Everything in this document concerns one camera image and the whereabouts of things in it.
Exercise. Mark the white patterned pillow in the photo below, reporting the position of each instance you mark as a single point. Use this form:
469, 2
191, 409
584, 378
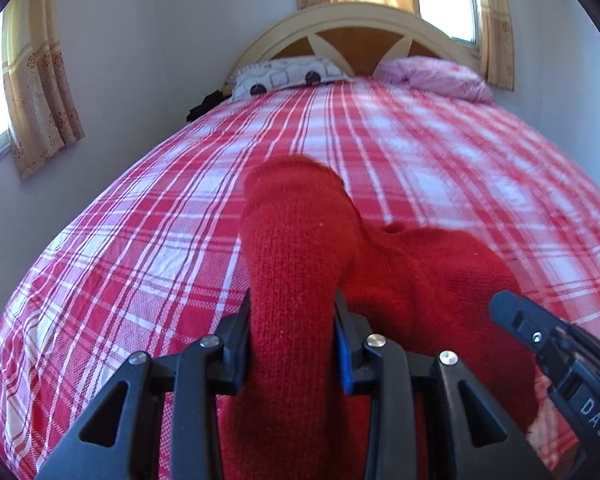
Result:
280, 75

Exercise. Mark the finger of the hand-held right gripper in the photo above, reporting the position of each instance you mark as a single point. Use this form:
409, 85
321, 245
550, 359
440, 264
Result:
520, 317

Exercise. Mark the red knit sweater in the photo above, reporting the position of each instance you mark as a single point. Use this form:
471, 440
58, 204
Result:
300, 235

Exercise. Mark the red white plaid bed cover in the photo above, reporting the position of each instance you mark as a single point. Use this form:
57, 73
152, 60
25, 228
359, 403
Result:
130, 240

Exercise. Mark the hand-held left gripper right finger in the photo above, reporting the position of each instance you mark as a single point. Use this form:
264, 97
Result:
344, 360

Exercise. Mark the pink pillow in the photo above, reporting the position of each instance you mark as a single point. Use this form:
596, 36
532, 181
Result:
430, 72

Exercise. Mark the cream wooden headboard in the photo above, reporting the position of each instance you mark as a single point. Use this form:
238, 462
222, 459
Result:
350, 40

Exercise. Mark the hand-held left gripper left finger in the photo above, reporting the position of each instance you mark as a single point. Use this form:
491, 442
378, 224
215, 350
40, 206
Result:
237, 355

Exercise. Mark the black bag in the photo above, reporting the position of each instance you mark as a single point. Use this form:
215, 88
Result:
205, 107

